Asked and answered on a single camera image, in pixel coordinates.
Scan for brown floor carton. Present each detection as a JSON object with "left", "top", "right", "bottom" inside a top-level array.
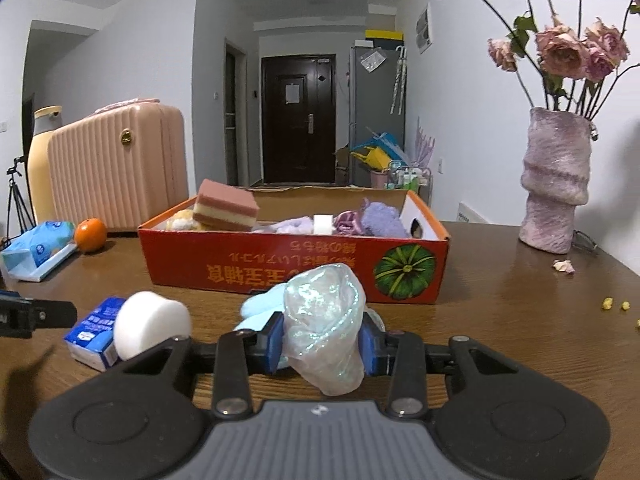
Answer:
[{"left": 335, "top": 145, "right": 353, "bottom": 183}]

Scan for orange fruit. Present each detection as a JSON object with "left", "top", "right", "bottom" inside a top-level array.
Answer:
[{"left": 74, "top": 217, "right": 108, "bottom": 253}]

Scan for white trolley cart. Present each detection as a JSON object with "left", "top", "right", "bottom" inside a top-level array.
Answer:
[{"left": 385, "top": 160, "right": 432, "bottom": 206}]

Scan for pink ribbed suitcase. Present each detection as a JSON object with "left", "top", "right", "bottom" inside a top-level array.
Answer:
[{"left": 47, "top": 98, "right": 190, "bottom": 233}]

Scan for large blue tissue pack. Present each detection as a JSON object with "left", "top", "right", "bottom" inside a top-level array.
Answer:
[{"left": 0, "top": 220, "right": 78, "bottom": 282}]

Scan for blue fluffy pouch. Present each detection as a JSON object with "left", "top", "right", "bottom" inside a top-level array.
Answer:
[{"left": 234, "top": 280, "right": 386, "bottom": 368}]

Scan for purple feather bunch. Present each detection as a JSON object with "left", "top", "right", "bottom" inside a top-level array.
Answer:
[{"left": 414, "top": 117, "right": 436, "bottom": 168}]

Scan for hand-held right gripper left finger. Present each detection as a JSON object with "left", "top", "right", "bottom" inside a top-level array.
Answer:
[{"left": 116, "top": 311, "right": 286, "bottom": 419}]

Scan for purple linen drawstring bag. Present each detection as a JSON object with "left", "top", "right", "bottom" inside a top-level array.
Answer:
[{"left": 360, "top": 199, "right": 411, "bottom": 238}]

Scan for dark wooden entrance door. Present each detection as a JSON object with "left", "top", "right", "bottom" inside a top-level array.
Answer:
[{"left": 261, "top": 54, "right": 337, "bottom": 184}]

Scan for yellow white plush toy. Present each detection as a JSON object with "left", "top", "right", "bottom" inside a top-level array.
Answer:
[{"left": 162, "top": 208, "right": 201, "bottom": 232}]

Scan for pink striped sponge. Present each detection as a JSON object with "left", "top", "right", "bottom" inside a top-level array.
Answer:
[{"left": 192, "top": 178, "right": 261, "bottom": 232}]

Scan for side door frame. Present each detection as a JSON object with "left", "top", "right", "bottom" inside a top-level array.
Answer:
[{"left": 223, "top": 42, "right": 248, "bottom": 187}]

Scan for yellow black box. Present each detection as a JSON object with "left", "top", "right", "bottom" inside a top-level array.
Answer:
[{"left": 365, "top": 29, "right": 403, "bottom": 47}]

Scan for blue white small carton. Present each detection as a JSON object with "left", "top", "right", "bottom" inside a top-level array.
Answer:
[{"left": 63, "top": 296, "right": 128, "bottom": 372}]

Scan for scattered yellow crumbs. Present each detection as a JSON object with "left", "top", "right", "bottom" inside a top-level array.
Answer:
[{"left": 601, "top": 297, "right": 640, "bottom": 331}]

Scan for white wall heater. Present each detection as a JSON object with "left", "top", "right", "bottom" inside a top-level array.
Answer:
[{"left": 456, "top": 200, "right": 488, "bottom": 223}]

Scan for white round sponge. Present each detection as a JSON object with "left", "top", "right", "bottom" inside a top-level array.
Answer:
[{"left": 113, "top": 291, "right": 193, "bottom": 362}]

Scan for hanging folded umbrella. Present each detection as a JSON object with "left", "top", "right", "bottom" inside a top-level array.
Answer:
[{"left": 390, "top": 45, "right": 407, "bottom": 115}]

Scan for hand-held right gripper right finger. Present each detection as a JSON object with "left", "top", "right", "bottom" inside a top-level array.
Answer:
[{"left": 359, "top": 311, "right": 519, "bottom": 419}]

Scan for yellow bottle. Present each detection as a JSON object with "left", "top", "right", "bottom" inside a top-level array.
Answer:
[{"left": 27, "top": 105, "right": 63, "bottom": 226}]

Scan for black tripod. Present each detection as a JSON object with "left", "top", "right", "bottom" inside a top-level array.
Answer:
[{"left": 0, "top": 155, "right": 38, "bottom": 251}]

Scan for iridescent plastic pouch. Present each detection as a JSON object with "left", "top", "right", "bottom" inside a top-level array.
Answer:
[{"left": 282, "top": 266, "right": 368, "bottom": 397}]

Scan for dried pink rose bouquet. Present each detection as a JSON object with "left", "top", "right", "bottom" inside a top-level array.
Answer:
[{"left": 421, "top": 0, "right": 640, "bottom": 121}]

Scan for red cardboard box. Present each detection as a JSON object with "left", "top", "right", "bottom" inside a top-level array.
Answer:
[{"left": 137, "top": 185, "right": 450, "bottom": 306}]

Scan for clear plastic bag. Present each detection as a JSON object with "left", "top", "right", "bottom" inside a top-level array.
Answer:
[{"left": 357, "top": 50, "right": 386, "bottom": 73}]

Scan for purple satin scrunchie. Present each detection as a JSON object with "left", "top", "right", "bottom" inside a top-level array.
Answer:
[{"left": 333, "top": 209, "right": 368, "bottom": 237}]

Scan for light purple fluffy towel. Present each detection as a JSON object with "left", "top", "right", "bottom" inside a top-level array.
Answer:
[{"left": 252, "top": 216, "right": 316, "bottom": 235}]

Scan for purple ceramic vase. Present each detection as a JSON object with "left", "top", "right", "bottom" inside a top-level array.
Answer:
[{"left": 518, "top": 106, "right": 598, "bottom": 255}]

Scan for grey refrigerator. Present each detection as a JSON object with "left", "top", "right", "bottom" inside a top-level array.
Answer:
[{"left": 349, "top": 45, "right": 407, "bottom": 188}]

